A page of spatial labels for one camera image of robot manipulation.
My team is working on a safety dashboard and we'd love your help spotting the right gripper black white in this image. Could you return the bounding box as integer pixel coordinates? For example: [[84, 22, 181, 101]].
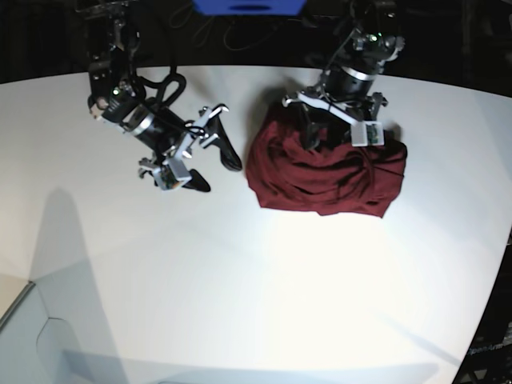
[[137, 104, 242, 193]]

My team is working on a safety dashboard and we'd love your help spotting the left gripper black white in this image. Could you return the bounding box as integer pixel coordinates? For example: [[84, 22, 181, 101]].
[[282, 67, 388, 150]]

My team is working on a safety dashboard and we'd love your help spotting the dark red long-sleeve t-shirt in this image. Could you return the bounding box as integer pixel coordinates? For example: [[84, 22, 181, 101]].
[[246, 103, 408, 218]]

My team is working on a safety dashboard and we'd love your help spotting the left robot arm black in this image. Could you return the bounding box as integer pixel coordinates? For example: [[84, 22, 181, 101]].
[[282, 1, 405, 150]]

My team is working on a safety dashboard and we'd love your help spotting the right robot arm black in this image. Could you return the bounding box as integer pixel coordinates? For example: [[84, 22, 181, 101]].
[[75, 1, 242, 193]]

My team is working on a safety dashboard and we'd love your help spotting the black power strip red light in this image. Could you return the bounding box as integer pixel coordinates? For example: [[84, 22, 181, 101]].
[[301, 14, 346, 30]]

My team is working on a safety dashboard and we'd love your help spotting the blue box at table back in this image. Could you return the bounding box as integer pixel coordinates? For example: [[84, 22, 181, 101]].
[[193, 0, 306, 16]]

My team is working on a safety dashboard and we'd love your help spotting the black OpenArm labelled case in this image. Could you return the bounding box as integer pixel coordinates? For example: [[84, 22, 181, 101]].
[[454, 243, 511, 383]]

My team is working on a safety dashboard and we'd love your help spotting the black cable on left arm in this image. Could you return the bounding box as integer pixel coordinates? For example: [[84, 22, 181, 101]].
[[319, 23, 365, 105]]

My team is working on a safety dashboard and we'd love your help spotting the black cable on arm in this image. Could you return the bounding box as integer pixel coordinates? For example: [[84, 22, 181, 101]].
[[131, 11, 209, 137], [319, 23, 365, 105]]

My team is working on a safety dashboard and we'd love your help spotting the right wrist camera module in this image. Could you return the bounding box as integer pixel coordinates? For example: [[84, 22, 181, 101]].
[[152, 158, 192, 191]]

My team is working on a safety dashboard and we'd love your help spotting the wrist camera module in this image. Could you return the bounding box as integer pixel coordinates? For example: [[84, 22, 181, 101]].
[[350, 121, 385, 147], [152, 158, 192, 191]]

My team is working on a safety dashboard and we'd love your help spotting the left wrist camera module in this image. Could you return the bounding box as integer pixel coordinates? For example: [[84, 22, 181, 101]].
[[350, 121, 385, 147]]

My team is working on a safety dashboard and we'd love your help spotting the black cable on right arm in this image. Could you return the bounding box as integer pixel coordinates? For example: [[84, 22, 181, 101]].
[[131, 11, 209, 137]]

